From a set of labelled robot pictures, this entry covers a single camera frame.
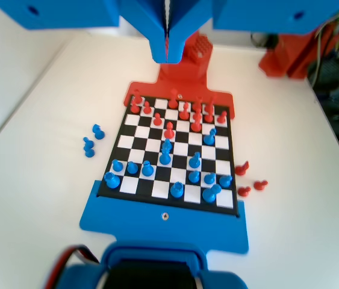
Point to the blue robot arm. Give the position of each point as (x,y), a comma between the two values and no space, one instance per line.
(157,253)

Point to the dark equipment pile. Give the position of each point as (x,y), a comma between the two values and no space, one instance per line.
(337,90)

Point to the blue pawn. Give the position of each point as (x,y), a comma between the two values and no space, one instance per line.
(166,144)
(131,168)
(209,179)
(117,166)
(225,181)
(88,141)
(194,177)
(89,152)

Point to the red queen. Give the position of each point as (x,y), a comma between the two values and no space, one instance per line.
(173,100)

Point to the red pawn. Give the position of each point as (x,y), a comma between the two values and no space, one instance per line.
(222,118)
(135,108)
(147,109)
(261,185)
(208,116)
(157,120)
(244,191)
(198,113)

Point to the red king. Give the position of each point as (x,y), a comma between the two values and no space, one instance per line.
(197,102)

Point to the blue queen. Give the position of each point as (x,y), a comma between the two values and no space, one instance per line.
(165,157)

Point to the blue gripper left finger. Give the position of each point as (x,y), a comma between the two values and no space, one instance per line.
(148,24)

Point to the blue rook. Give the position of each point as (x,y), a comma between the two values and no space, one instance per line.
(176,191)
(112,180)

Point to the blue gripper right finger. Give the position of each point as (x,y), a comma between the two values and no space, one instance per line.
(187,21)

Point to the black white chessboard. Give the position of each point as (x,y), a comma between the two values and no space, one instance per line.
(181,150)

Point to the blue chess pieces on board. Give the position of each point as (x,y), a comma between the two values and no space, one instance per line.
(145,219)

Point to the red chess pieces on board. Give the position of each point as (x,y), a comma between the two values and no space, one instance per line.
(163,88)

